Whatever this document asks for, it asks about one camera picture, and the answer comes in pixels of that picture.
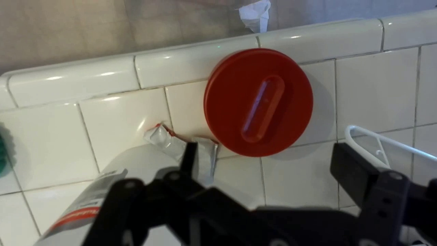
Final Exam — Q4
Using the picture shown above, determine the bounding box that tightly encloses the green round scrubber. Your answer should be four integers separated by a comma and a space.
0, 124, 18, 178

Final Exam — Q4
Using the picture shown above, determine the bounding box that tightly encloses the crumpled red white wrapper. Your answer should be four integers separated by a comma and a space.
142, 120, 223, 177

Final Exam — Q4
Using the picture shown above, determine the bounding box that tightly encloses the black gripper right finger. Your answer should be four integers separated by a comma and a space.
329, 141, 437, 246

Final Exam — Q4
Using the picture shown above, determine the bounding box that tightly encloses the red round plastic lid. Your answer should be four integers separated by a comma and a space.
202, 46, 315, 158

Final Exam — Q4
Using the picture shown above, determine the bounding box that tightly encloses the white crumpled paper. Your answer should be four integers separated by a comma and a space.
238, 0, 273, 34

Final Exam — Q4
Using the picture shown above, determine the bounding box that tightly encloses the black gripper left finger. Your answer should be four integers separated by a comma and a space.
81, 140, 216, 246

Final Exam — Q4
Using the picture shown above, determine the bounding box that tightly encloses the translucent plastic pitcher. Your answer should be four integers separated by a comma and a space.
33, 143, 221, 246

